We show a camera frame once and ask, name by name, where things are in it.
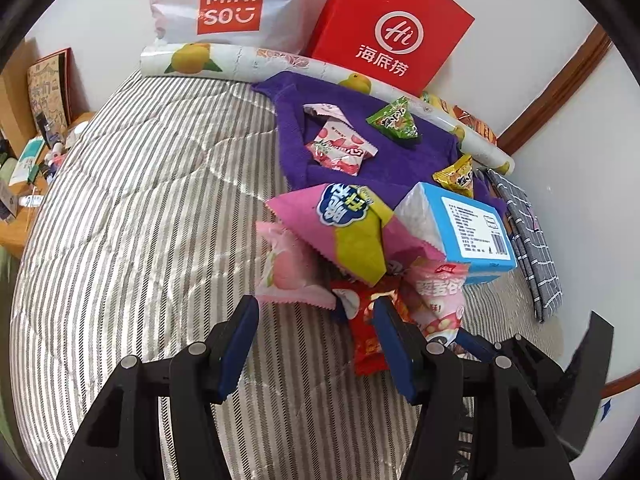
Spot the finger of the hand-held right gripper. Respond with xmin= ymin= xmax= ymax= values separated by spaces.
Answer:
xmin=452 ymin=330 xmax=568 ymax=398

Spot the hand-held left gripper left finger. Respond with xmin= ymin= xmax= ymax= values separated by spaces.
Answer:
xmin=55 ymin=295 xmax=261 ymax=480

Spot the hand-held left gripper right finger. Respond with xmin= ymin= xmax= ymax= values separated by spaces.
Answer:
xmin=371 ymin=297 xmax=583 ymax=480

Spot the red snack packet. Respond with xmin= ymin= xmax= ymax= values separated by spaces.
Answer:
xmin=331 ymin=277 xmax=416 ymax=377

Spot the pink cartoon snack packet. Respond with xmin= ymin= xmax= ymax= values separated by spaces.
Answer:
xmin=400 ymin=257 xmax=471 ymax=346

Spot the pink peach snack packet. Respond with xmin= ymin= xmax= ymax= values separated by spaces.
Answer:
xmin=255 ymin=220 xmax=337 ymax=310

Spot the large pink yellow snack bag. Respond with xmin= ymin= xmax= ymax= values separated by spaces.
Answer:
xmin=265 ymin=182 xmax=448 ymax=286

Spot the gold triangular snack packet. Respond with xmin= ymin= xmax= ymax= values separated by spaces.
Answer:
xmin=432 ymin=154 xmax=475 ymax=198

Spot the purple cloth tray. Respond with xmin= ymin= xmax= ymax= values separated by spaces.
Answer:
xmin=251 ymin=71 xmax=506 ymax=221

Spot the pink strawberry snack packet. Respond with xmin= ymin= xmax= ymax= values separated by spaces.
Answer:
xmin=304 ymin=119 xmax=378 ymax=177

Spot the green triangular snack packet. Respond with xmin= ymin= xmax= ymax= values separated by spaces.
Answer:
xmin=365 ymin=96 xmax=421 ymax=142

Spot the white pink snack packet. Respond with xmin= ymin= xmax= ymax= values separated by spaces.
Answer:
xmin=302 ymin=102 xmax=351 ymax=126

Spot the brown wooden baseboard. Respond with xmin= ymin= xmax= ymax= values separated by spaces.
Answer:
xmin=600 ymin=372 xmax=640 ymax=401

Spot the blue cardboard box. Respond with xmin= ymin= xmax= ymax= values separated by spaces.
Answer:
xmin=395 ymin=181 xmax=518 ymax=287

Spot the grey checked folded cloth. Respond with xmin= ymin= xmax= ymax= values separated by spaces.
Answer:
xmin=484 ymin=167 xmax=563 ymax=323

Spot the orange chip bag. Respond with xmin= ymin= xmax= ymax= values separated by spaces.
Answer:
xmin=450 ymin=105 xmax=499 ymax=148

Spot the yellow chip bag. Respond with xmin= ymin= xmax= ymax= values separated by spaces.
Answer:
xmin=420 ymin=91 xmax=456 ymax=116

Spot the wooden side table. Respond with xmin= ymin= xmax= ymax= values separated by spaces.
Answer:
xmin=0 ymin=110 xmax=98 ymax=261

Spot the teal small box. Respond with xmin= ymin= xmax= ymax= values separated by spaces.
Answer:
xmin=11 ymin=135 xmax=47 ymax=185

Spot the lemon print paper roll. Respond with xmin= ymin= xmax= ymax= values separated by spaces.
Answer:
xmin=140 ymin=42 xmax=516 ymax=177

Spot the illustrated picture book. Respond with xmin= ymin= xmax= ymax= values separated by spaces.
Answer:
xmin=26 ymin=47 xmax=73 ymax=148

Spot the red paper shopping bag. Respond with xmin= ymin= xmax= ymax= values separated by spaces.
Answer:
xmin=305 ymin=0 xmax=476 ymax=97

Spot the white plastic shopping bag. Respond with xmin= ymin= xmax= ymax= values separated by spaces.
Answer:
xmin=141 ymin=0 xmax=346 ymax=56

